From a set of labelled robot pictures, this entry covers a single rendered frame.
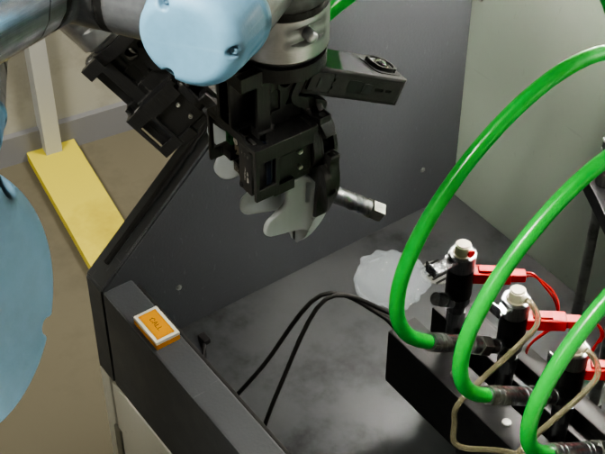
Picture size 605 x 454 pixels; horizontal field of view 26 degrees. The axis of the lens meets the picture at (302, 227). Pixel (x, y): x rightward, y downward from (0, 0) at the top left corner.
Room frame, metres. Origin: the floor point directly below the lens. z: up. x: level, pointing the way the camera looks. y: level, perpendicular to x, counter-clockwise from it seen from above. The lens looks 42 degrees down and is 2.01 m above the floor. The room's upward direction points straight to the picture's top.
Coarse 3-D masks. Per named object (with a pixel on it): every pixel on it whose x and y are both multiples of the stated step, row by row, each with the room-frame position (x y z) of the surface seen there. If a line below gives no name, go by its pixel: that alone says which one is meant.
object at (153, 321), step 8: (152, 312) 1.02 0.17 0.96; (144, 320) 1.01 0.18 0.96; (152, 320) 1.01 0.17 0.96; (160, 320) 1.01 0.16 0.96; (152, 328) 0.99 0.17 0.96; (160, 328) 0.99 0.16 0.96; (168, 328) 0.99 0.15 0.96; (160, 336) 0.98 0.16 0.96; (176, 336) 0.99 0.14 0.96; (152, 344) 0.98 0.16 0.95; (160, 344) 0.98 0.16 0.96
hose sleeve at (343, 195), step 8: (344, 192) 1.01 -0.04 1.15; (352, 192) 1.02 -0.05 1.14; (336, 200) 1.00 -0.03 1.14; (344, 200) 1.00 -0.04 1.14; (352, 200) 1.01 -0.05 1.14; (360, 200) 1.01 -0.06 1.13; (368, 200) 1.02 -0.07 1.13; (352, 208) 1.01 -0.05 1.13; (360, 208) 1.01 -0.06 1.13; (368, 208) 1.01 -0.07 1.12
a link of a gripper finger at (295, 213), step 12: (300, 180) 0.83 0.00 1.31; (312, 180) 0.83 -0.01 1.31; (288, 192) 0.83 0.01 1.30; (300, 192) 0.83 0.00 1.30; (312, 192) 0.83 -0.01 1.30; (288, 204) 0.83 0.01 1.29; (300, 204) 0.84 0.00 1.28; (312, 204) 0.83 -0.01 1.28; (276, 216) 0.82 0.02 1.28; (288, 216) 0.83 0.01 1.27; (300, 216) 0.84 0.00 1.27; (312, 216) 0.84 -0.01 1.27; (264, 228) 0.82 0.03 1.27; (276, 228) 0.82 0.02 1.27; (288, 228) 0.83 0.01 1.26; (300, 228) 0.84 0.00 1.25; (312, 228) 0.84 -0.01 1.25; (300, 240) 0.85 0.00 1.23
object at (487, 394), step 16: (592, 160) 0.82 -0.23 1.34; (576, 176) 0.81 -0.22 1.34; (592, 176) 0.81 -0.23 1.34; (560, 192) 0.80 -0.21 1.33; (576, 192) 0.80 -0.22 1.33; (544, 208) 0.79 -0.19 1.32; (560, 208) 0.79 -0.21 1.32; (528, 224) 0.78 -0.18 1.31; (544, 224) 0.78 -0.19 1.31; (528, 240) 0.77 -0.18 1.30; (512, 256) 0.77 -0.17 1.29; (496, 272) 0.76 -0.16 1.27; (496, 288) 0.76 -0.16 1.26; (480, 304) 0.75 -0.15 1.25; (480, 320) 0.75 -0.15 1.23; (464, 336) 0.74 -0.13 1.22; (464, 352) 0.74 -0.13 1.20; (464, 368) 0.74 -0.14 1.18; (464, 384) 0.74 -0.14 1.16; (480, 400) 0.75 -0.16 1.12; (496, 400) 0.76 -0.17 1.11; (512, 400) 0.78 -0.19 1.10
